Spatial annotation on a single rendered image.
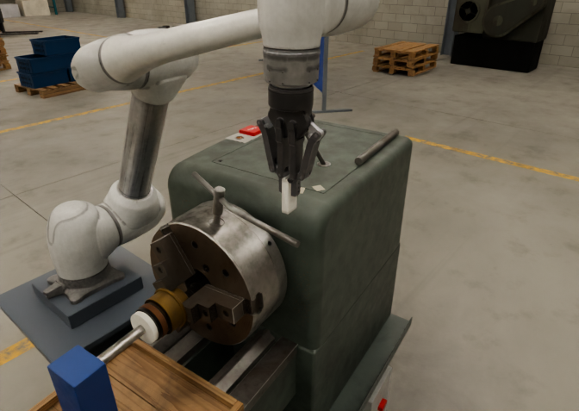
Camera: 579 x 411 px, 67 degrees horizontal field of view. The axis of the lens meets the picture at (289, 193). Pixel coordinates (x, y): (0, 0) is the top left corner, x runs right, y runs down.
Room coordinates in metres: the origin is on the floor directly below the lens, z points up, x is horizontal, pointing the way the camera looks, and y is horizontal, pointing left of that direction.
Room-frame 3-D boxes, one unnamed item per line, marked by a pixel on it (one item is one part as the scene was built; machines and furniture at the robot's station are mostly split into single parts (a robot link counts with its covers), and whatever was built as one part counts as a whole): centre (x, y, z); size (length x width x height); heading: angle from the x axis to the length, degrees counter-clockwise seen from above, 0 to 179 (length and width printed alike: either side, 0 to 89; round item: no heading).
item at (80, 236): (1.16, 0.66, 0.97); 0.18 x 0.16 x 0.22; 144
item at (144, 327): (0.60, 0.32, 1.08); 0.13 x 0.07 x 0.07; 147
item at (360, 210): (1.16, -0.03, 1.06); 0.59 x 0.48 x 0.39; 147
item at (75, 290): (1.13, 0.68, 0.83); 0.22 x 0.18 x 0.06; 141
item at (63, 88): (7.24, 3.73, 0.39); 1.20 x 0.80 x 0.79; 147
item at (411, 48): (8.81, -2.29, 0.22); 1.25 x 0.86 x 0.44; 142
